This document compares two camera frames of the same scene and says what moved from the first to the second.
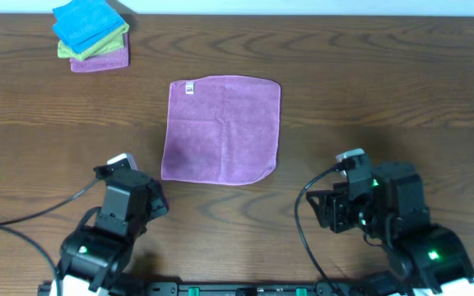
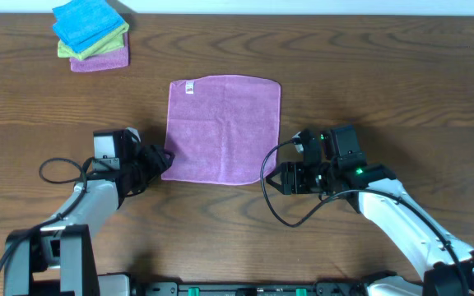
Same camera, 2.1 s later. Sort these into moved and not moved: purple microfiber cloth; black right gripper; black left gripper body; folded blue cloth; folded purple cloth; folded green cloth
Moved: black left gripper body; black right gripper
Not moved: folded blue cloth; purple microfiber cloth; folded green cloth; folded purple cloth
